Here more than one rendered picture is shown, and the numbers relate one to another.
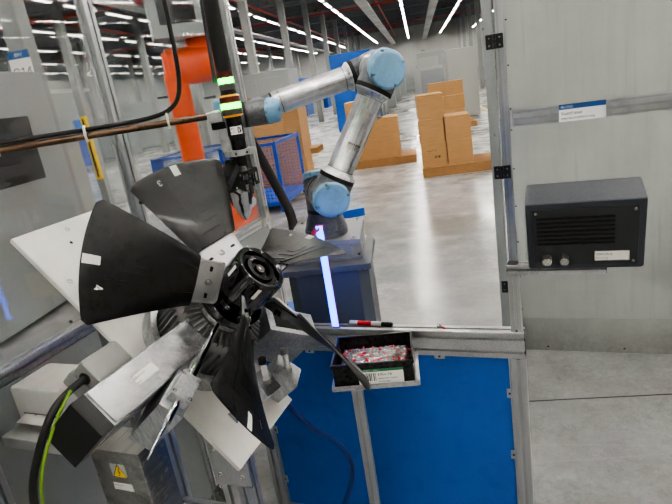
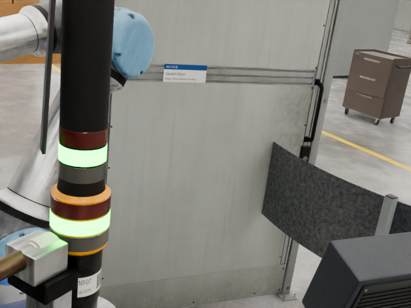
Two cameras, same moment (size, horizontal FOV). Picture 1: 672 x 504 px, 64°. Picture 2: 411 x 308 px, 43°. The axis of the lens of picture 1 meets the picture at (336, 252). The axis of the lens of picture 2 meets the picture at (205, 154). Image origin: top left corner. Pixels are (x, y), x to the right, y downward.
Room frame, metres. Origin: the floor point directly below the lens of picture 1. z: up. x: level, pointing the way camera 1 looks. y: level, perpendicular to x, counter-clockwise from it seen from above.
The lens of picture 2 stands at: (0.91, 0.37, 1.75)
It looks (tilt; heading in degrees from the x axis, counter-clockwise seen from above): 20 degrees down; 312
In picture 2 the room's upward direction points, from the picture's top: 7 degrees clockwise
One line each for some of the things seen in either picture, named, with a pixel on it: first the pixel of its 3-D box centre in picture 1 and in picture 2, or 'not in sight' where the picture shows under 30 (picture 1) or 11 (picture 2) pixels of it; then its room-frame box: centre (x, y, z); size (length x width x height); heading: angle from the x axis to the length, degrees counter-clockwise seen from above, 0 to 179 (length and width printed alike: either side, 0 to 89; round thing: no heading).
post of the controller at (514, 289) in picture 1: (514, 296); not in sight; (1.33, -0.46, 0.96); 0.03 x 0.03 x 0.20; 67
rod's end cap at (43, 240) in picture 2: not in sight; (43, 249); (1.20, 0.21, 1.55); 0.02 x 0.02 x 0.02; 12
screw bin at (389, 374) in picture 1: (374, 359); not in sight; (1.32, -0.06, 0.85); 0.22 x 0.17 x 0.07; 81
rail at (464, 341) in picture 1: (369, 338); not in sight; (1.50, -0.06, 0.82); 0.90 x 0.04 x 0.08; 67
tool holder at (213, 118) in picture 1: (231, 132); (68, 285); (1.21, 0.18, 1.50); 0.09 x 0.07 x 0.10; 102
